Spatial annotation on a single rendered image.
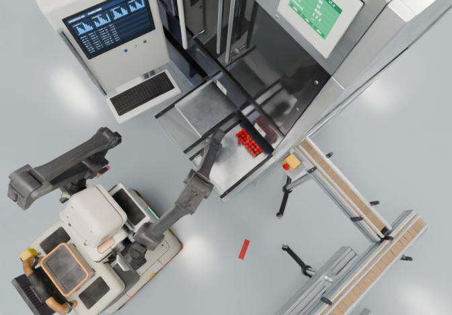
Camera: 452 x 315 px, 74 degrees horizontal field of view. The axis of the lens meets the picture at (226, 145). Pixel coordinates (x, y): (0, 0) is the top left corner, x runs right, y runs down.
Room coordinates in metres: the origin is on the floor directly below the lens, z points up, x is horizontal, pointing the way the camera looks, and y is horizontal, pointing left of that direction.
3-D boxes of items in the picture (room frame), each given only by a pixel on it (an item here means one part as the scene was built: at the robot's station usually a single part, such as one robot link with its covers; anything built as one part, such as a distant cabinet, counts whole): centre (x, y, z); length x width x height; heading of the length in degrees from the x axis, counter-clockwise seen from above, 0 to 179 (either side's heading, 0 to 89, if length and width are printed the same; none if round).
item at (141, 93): (0.79, 0.60, 0.82); 0.40 x 0.14 x 0.02; 132
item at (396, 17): (0.54, -0.32, 1.05); 0.06 x 0.06 x 2.10; 50
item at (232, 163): (0.46, -0.05, 0.90); 0.34 x 0.26 x 0.04; 140
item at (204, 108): (0.76, 0.15, 0.90); 0.34 x 0.26 x 0.04; 141
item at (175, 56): (1.17, 0.49, 0.73); 1.98 x 0.01 x 0.25; 50
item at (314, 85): (0.55, -0.26, 1.40); 0.04 x 0.01 x 0.80; 50
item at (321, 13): (0.62, -0.16, 1.96); 0.21 x 0.01 x 0.21; 50
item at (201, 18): (0.97, 0.23, 1.50); 0.47 x 0.01 x 0.59; 50
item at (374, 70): (0.88, -0.63, 1.50); 0.85 x 0.01 x 0.59; 140
